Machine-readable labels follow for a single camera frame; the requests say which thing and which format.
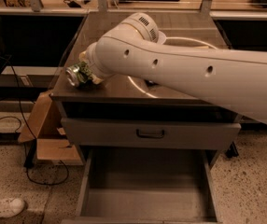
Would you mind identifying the black drawer handle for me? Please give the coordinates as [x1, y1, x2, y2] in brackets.
[135, 129, 165, 139]

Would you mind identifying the white sneaker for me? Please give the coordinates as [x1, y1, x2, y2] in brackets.
[0, 198, 25, 218]

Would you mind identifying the grey drawer cabinet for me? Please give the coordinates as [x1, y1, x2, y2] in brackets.
[49, 10, 244, 170]

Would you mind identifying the white bowl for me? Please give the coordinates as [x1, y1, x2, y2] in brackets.
[157, 31, 166, 44]

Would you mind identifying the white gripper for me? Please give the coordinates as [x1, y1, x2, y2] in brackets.
[78, 43, 114, 85]

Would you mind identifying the closed grey top drawer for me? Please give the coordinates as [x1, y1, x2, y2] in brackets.
[62, 118, 241, 150]

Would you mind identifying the blue snack packet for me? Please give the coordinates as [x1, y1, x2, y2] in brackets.
[145, 80, 159, 87]

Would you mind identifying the open grey middle drawer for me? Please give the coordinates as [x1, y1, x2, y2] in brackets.
[61, 147, 222, 224]

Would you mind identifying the brown cardboard box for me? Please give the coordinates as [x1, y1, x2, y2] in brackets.
[18, 91, 83, 168]

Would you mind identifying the green soda can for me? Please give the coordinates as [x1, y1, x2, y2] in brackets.
[65, 62, 92, 88]

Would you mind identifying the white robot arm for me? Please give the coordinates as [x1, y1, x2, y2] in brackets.
[79, 13, 267, 124]

